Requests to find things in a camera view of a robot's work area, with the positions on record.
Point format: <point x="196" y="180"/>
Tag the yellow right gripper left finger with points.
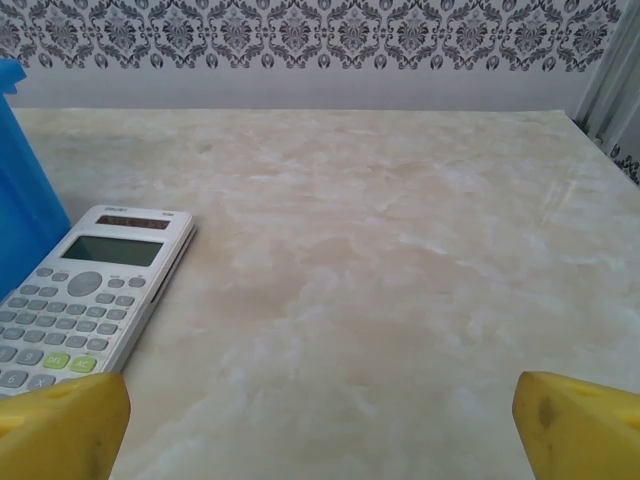
<point x="60" y="430"/>

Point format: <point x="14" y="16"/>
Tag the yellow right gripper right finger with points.
<point x="580" y="430"/>

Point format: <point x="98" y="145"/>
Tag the blue plastic bin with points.
<point x="22" y="190"/>

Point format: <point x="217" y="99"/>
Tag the white scientific calculator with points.
<point x="85" y="300"/>

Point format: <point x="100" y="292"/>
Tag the silver metal frame post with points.
<point x="607" y="75"/>

